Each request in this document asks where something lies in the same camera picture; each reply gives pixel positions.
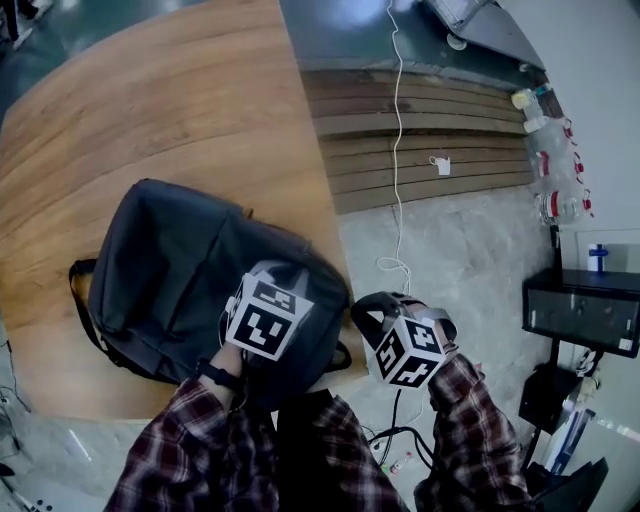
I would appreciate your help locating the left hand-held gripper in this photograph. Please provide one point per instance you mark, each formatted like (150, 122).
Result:
(260, 325)

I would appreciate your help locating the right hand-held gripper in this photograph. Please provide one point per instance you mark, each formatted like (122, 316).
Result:
(410, 350)

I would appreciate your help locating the dark grey backpack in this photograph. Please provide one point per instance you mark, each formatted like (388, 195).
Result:
(165, 260)

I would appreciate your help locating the person's left forearm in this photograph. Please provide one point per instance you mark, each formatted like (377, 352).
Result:
(190, 450)

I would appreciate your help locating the person's right forearm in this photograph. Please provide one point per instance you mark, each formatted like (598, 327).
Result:
(470, 440)

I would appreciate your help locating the black wrist watch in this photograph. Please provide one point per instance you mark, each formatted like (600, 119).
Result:
(217, 375)

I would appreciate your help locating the person's torso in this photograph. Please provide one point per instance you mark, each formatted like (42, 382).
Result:
(310, 450)

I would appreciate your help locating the white paper tag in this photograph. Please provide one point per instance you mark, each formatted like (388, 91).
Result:
(442, 166)

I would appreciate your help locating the black floor box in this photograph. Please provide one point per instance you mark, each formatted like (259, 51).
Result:
(545, 397)

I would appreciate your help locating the black metal stand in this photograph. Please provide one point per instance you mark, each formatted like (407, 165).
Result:
(555, 250)

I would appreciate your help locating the black box on stand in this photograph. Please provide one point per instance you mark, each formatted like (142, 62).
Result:
(580, 310)

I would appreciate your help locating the brown wooden steps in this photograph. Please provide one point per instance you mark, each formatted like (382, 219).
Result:
(425, 110)

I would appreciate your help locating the black white patterned item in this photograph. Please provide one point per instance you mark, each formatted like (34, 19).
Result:
(589, 361)

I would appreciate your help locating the white blue board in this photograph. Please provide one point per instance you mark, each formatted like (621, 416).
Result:
(570, 437)

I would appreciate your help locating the blue white box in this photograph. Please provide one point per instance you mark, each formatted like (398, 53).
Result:
(598, 256)

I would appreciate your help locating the wooden table white legs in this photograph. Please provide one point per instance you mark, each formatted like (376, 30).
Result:
(175, 100)

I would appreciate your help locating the small white bottle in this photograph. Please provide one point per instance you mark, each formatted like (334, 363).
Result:
(535, 124)

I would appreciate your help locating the black case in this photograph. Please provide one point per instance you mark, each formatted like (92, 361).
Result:
(575, 487)

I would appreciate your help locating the pale yellow bottle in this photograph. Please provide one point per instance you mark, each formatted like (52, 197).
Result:
(522, 98)

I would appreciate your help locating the small blue bottle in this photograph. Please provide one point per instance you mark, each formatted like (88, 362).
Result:
(543, 90)

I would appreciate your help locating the white power strip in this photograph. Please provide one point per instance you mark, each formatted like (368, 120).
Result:
(30, 500)

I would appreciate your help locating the metal platform trolley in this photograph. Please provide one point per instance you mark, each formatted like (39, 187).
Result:
(490, 30)

